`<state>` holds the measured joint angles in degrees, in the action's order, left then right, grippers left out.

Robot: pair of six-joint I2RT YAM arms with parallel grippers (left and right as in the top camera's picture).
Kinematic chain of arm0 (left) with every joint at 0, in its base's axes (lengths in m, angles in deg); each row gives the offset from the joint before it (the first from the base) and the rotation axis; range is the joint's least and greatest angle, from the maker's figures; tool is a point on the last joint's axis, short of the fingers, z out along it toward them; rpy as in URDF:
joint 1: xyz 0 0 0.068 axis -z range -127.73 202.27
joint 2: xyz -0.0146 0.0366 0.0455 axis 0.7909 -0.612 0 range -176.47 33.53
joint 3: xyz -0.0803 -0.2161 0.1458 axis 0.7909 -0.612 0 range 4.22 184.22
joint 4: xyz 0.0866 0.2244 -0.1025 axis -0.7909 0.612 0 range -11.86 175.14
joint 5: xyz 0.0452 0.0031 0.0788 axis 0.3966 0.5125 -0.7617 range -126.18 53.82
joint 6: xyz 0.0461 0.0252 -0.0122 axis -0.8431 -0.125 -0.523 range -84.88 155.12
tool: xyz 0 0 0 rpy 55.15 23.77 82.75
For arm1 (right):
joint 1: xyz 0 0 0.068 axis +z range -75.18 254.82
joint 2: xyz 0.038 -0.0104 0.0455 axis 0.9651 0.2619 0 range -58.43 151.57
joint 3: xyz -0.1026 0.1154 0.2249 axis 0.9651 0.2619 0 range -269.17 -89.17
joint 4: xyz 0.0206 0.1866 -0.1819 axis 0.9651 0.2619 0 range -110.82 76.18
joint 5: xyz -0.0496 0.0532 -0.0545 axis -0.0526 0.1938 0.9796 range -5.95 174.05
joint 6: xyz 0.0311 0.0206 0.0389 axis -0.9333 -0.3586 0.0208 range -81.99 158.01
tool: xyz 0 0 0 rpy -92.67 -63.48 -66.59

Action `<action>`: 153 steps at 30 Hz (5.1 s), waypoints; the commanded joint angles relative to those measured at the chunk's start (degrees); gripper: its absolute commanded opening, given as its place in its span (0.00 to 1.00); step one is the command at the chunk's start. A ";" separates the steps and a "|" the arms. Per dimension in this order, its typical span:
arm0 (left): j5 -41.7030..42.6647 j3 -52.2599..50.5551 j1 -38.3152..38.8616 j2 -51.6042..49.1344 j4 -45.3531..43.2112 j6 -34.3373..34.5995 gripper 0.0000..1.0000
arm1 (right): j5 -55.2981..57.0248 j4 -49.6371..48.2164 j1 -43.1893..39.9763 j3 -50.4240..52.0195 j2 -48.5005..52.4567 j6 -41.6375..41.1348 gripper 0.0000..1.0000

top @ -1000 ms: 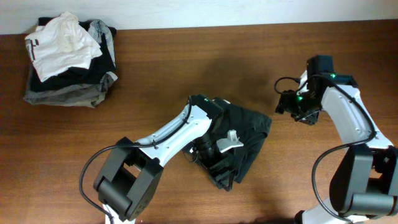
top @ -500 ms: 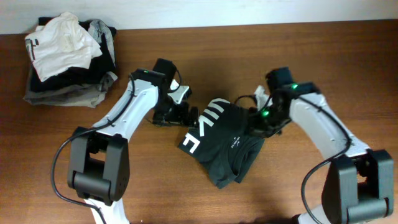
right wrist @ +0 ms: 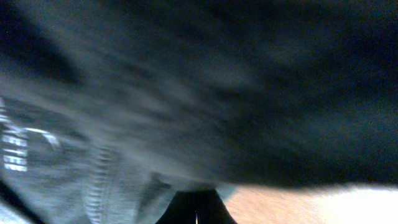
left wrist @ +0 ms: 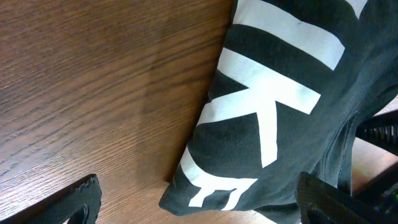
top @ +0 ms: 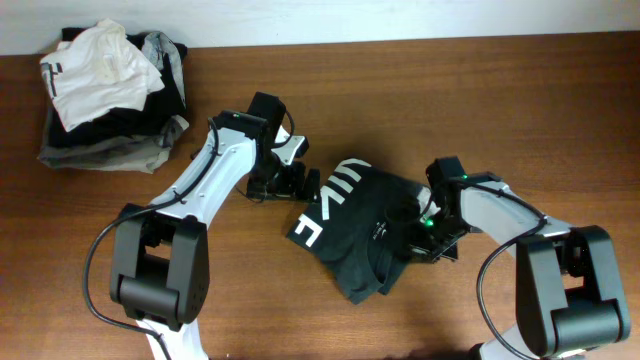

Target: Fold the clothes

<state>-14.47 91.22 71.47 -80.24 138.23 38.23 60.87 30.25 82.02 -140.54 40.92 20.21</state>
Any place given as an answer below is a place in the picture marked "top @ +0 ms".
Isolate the dark green Nike t-shirt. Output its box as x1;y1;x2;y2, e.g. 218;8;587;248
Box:
287;158;438;305

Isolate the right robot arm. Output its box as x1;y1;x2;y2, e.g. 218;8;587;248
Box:
404;164;632;359

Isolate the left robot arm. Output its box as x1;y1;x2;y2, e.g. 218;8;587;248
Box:
109;111;319;359

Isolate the black folded garment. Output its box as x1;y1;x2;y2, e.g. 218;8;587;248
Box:
45;31;188;148

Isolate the white folded t-shirt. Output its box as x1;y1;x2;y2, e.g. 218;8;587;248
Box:
40;19;164;132

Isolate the left black cable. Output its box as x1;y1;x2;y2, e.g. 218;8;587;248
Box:
82;107;297;360

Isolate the black cable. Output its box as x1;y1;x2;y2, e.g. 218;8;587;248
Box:
82;107;297;360
384;179;551;360

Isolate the right black cable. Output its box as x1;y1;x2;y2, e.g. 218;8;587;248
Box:
384;179;551;360

